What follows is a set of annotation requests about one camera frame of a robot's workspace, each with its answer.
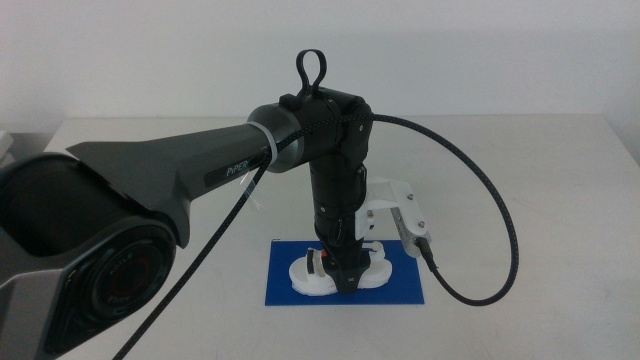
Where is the white sandal with striped straps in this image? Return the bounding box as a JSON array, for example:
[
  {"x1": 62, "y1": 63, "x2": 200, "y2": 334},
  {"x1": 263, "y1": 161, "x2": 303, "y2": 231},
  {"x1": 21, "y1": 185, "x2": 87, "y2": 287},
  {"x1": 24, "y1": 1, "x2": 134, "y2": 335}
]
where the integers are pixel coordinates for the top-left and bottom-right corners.
[{"x1": 288, "y1": 240, "x2": 394, "y2": 297}]

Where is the blue rectangular mat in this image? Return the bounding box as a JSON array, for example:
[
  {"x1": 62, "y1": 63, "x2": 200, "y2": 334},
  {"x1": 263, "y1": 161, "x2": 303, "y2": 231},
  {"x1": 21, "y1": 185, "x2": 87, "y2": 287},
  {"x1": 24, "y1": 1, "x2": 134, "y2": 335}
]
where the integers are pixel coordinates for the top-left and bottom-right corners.
[{"x1": 264, "y1": 239, "x2": 426, "y2": 307}]

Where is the white zip tie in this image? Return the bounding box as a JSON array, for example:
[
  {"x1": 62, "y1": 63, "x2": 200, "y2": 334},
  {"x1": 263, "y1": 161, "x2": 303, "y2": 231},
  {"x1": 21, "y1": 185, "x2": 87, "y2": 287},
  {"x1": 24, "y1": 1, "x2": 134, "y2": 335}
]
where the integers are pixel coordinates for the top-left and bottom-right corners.
[{"x1": 238, "y1": 119, "x2": 280, "y2": 207}]

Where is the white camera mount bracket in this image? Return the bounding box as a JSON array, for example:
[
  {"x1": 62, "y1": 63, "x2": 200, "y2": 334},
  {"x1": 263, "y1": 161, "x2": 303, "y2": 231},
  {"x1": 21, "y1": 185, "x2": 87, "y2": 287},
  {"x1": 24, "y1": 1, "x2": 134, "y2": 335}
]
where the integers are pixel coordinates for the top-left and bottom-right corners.
[{"x1": 353, "y1": 177, "x2": 422, "y2": 240}]

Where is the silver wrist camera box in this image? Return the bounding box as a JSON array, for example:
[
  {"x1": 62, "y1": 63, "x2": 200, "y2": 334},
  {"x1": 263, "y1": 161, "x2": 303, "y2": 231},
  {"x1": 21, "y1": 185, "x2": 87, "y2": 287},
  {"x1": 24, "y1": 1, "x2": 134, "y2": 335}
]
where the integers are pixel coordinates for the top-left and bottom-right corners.
[{"x1": 390, "y1": 205, "x2": 434, "y2": 260}]

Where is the black cable loop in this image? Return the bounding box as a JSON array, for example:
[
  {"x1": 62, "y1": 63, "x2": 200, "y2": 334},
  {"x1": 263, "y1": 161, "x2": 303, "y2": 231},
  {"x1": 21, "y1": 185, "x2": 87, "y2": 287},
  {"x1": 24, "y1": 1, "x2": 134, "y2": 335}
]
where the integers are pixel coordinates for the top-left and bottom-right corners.
[{"x1": 295, "y1": 48, "x2": 329, "y2": 99}]

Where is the black braided cable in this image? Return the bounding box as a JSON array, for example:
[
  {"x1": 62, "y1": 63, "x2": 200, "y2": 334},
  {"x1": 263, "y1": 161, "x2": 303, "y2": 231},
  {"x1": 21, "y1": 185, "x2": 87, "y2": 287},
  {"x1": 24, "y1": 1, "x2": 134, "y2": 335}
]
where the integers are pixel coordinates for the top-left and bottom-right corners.
[{"x1": 110, "y1": 112, "x2": 521, "y2": 360}]

